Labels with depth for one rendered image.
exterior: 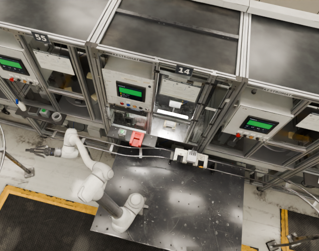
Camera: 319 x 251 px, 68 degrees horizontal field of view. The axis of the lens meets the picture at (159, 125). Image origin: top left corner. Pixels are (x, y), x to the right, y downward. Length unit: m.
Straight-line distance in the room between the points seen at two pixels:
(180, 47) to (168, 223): 1.71
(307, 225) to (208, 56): 2.84
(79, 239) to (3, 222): 0.94
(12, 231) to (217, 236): 2.40
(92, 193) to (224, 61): 1.39
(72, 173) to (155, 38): 2.29
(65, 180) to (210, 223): 1.97
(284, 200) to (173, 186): 1.80
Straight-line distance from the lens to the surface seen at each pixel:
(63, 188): 3.50
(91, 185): 1.90
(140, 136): 2.55
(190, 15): 2.18
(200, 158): 2.65
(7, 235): 3.59
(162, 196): 2.65
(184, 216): 2.64
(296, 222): 3.90
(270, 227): 3.71
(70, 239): 3.34
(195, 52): 1.86
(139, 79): 1.88
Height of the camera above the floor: 3.25
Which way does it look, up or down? 60 degrees down
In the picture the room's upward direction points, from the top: 10 degrees clockwise
